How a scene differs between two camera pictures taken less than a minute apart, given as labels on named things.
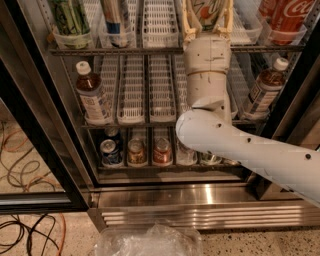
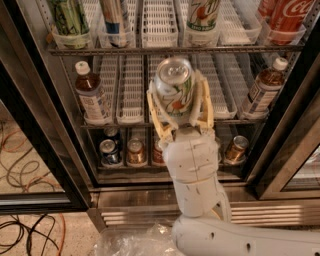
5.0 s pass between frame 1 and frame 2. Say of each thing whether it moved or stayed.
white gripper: moved
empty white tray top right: stayed
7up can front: moved
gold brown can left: stayed
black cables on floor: stayed
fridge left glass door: stayed
